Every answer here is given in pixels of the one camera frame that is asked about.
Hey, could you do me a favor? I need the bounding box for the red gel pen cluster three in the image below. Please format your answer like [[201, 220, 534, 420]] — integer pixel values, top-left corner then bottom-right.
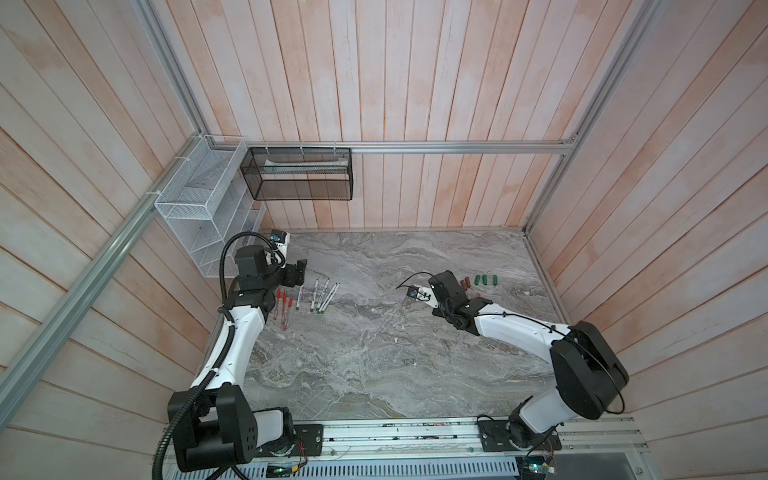
[[273, 288, 281, 321]]

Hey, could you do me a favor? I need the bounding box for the red gel pen cluster one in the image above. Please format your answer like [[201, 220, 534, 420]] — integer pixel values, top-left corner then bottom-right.
[[282, 297, 294, 331]]

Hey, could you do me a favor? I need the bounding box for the red gel pen cluster two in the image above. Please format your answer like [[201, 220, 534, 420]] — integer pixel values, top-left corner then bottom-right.
[[280, 292, 288, 330]]

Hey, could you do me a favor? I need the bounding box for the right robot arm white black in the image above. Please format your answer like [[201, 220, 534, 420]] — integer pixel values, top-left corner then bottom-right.
[[408, 270, 629, 450]]

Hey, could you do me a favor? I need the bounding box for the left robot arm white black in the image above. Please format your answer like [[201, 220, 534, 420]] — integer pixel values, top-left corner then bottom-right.
[[151, 231, 307, 479]]

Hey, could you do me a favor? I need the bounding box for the black mesh basket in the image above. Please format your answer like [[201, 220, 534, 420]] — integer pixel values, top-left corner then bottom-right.
[[240, 147, 354, 201]]

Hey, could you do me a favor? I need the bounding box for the green circuit board right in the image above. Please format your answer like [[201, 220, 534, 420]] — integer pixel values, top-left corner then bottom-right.
[[517, 456, 554, 480]]

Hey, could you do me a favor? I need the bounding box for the green circuit board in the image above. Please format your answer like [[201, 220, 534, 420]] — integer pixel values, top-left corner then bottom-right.
[[266, 464, 301, 478], [517, 456, 554, 480]]

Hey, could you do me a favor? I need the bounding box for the green circuit board left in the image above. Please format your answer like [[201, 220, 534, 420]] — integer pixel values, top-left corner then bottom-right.
[[266, 464, 301, 478]]

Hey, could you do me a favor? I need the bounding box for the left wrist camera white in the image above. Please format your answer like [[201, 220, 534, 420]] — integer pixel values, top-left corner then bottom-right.
[[269, 229, 290, 255]]

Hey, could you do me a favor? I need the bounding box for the black corrugated cable left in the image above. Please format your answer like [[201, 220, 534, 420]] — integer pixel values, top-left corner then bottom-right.
[[151, 231, 283, 480]]

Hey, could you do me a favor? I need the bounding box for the white wire mesh shelf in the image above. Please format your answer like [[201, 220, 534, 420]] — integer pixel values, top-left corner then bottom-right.
[[155, 135, 261, 279]]

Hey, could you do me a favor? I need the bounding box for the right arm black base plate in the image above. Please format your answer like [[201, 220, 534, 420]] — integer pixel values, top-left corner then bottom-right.
[[476, 415, 562, 452]]

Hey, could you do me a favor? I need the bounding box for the aluminium mounting rail front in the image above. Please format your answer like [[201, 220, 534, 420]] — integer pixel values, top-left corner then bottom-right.
[[242, 415, 650, 467]]

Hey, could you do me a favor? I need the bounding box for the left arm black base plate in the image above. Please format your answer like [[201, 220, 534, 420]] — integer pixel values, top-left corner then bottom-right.
[[282, 423, 324, 458]]

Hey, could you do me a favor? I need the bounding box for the aluminium frame rail back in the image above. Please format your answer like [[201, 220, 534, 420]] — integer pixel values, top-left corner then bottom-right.
[[244, 140, 575, 155]]

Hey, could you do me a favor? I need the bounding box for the aluminium frame rail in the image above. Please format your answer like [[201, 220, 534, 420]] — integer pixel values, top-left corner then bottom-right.
[[1, 133, 203, 429], [244, 140, 575, 155]]

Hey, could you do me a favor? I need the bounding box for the aluminium frame rail left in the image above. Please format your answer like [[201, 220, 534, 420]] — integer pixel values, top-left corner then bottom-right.
[[1, 133, 203, 429]]

